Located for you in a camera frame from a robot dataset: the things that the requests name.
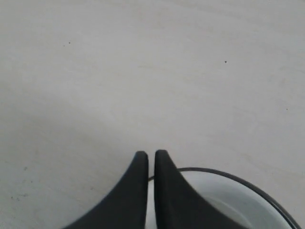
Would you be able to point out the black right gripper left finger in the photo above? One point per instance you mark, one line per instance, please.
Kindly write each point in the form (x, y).
(126, 205)

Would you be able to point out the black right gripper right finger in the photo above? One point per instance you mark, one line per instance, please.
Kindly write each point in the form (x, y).
(178, 205)

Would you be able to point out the white ceramic bowl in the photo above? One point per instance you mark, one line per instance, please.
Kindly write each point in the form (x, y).
(240, 201)

